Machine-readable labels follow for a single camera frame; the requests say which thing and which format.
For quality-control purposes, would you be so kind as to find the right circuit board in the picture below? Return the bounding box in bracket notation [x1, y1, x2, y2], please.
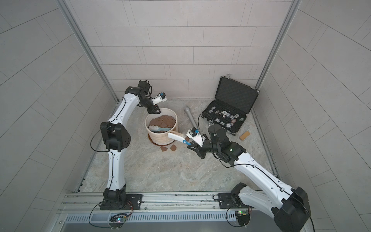
[235, 210, 251, 227]

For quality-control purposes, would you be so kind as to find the teal dish brush in pot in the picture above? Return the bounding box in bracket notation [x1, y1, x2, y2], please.
[148, 125, 171, 133]

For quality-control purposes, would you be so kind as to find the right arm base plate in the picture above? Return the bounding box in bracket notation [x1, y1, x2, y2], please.
[212, 193, 249, 209]

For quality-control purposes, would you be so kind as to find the white blue scrub brush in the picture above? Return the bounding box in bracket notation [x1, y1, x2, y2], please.
[168, 130, 191, 146]

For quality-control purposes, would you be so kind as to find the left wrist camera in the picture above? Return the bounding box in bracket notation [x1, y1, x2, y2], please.
[151, 92, 167, 105]

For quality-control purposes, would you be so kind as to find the silver microphone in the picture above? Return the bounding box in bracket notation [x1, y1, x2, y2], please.
[184, 106, 199, 129]

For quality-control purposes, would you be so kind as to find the white ceramic pot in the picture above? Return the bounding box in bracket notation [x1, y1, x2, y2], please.
[145, 108, 179, 146]

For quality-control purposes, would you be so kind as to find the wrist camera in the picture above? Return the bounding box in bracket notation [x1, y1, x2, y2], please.
[186, 127, 206, 147]
[151, 92, 167, 105]

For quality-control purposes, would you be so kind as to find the circuit board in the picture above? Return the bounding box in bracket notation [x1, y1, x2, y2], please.
[110, 213, 128, 223]
[235, 210, 251, 227]

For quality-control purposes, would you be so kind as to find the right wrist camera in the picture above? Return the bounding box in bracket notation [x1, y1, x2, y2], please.
[186, 127, 206, 147]

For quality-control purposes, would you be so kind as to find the left circuit board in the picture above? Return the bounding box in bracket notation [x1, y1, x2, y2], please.
[110, 213, 128, 223]

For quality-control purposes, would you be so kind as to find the black poker chip case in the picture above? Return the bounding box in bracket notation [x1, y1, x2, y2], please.
[201, 76, 260, 135]

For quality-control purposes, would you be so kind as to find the terracotta saucer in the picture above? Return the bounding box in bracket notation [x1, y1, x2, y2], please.
[147, 127, 179, 146]

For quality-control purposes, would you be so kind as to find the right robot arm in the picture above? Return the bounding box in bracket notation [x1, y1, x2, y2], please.
[185, 125, 311, 232]

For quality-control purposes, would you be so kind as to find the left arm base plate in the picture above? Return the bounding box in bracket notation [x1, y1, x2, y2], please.
[99, 193, 143, 211]

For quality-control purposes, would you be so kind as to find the small wooden block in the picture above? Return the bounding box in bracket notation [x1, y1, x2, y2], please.
[239, 131, 251, 141]

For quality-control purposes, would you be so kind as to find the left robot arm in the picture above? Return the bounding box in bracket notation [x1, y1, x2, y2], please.
[100, 80, 166, 210]

